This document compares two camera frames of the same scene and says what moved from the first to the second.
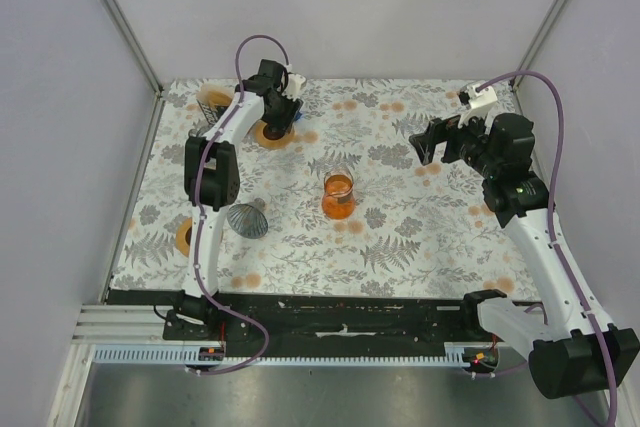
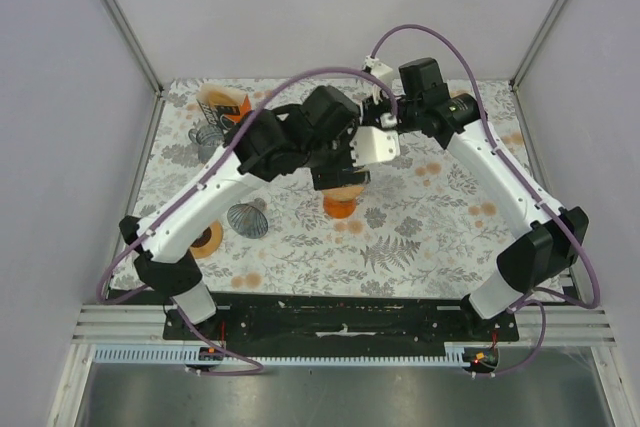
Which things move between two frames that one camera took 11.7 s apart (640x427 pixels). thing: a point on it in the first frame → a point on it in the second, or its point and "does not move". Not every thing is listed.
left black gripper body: (284, 113) → (326, 158)
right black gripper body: (468, 142) → (376, 110)
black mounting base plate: (239, 319) does not move
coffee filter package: (212, 99) does not move
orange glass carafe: (338, 200) does not move
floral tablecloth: (344, 207) does not move
